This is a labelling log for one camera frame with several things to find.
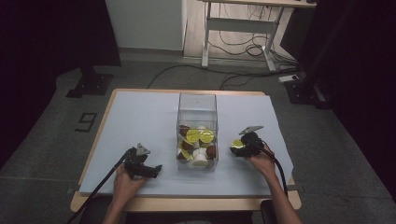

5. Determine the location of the pile of coffee capsules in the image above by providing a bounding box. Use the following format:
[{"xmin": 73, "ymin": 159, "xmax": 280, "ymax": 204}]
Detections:
[{"xmin": 177, "ymin": 123, "xmax": 218, "ymax": 169}]

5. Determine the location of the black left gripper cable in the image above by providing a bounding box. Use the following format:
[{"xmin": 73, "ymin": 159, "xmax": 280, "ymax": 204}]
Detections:
[{"xmin": 65, "ymin": 148, "xmax": 134, "ymax": 224}]

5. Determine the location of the tangle of black floor cables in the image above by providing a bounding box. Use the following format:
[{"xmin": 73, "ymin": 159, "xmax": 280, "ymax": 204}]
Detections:
[{"xmin": 207, "ymin": 3, "xmax": 302, "ymax": 78}]

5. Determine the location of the dark curtain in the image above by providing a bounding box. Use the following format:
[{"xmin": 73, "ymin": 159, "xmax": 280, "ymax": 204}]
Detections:
[
  {"xmin": 281, "ymin": 0, "xmax": 396, "ymax": 204},
  {"xmin": 0, "ymin": 0, "xmax": 122, "ymax": 171}
]

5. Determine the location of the dark rounded object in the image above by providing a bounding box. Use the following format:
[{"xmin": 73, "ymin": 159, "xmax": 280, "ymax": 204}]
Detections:
[{"xmin": 260, "ymin": 199, "xmax": 276, "ymax": 224}]

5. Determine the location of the person's right hand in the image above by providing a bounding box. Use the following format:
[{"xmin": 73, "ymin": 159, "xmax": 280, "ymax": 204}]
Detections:
[{"xmin": 245, "ymin": 152, "xmax": 277, "ymax": 181}]

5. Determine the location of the long black floor cable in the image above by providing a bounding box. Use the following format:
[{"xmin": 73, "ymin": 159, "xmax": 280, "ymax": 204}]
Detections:
[{"xmin": 146, "ymin": 63, "xmax": 283, "ymax": 91}]

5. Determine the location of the person's left hand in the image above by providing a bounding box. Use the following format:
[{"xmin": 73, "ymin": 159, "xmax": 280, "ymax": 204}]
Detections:
[{"xmin": 112, "ymin": 169, "xmax": 148, "ymax": 203}]

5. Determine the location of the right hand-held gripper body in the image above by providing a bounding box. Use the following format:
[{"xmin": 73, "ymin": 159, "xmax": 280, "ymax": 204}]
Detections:
[{"xmin": 238, "ymin": 125, "xmax": 266, "ymax": 157}]

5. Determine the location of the black stand base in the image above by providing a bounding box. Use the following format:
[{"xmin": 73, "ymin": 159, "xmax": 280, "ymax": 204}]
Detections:
[
  {"xmin": 65, "ymin": 65, "xmax": 115, "ymax": 99},
  {"xmin": 283, "ymin": 77, "xmax": 332, "ymax": 110}
]

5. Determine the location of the white metal desk frame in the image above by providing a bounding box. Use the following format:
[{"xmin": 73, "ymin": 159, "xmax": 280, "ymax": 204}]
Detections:
[{"xmin": 197, "ymin": 0, "xmax": 318, "ymax": 73}]

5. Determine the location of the wooden table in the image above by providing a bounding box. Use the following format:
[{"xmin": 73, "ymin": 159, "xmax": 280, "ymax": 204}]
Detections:
[{"xmin": 69, "ymin": 88, "xmax": 303, "ymax": 213}]

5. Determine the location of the white table sheet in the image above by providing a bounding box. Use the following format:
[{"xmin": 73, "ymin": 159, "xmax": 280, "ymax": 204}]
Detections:
[{"xmin": 78, "ymin": 91, "xmax": 294, "ymax": 198}]

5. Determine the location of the white power strip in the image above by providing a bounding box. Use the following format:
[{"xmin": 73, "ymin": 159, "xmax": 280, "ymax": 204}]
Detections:
[{"xmin": 277, "ymin": 74, "xmax": 301, "ymax": 84}]

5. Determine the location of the clear plastic box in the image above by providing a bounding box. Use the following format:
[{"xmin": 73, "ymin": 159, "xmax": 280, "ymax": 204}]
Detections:
[{"xmin": 176, "ymin": 92, "xmax": 219, "ymax": 173}]

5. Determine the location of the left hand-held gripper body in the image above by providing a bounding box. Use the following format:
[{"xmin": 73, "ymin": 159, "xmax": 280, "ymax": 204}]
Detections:
[{"xmin": 123, "ymin": 142, "xmax": 152, "ymax": 181}]

